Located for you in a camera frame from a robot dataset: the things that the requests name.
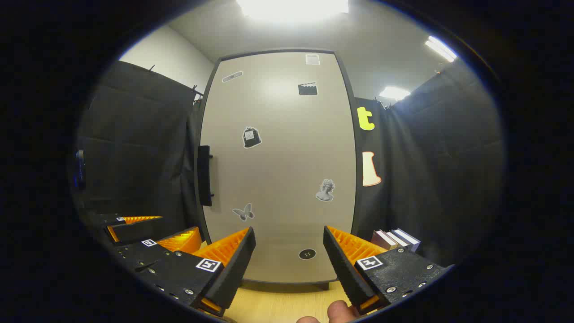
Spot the black door handle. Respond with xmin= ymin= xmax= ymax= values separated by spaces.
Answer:
xmin=198 ymin=145 xmax=214 ymax=207

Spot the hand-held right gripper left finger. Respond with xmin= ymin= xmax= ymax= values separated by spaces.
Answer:
xmin=147 ymin=227 xmax=257 ymax=317

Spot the white book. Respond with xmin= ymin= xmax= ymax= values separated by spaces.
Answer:
xmin=386 ymin=230 xmax=411 ymax=249

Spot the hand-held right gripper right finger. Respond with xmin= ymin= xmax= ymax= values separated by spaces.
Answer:
xmin=323 ymin=225 xmax=454 ymax=315

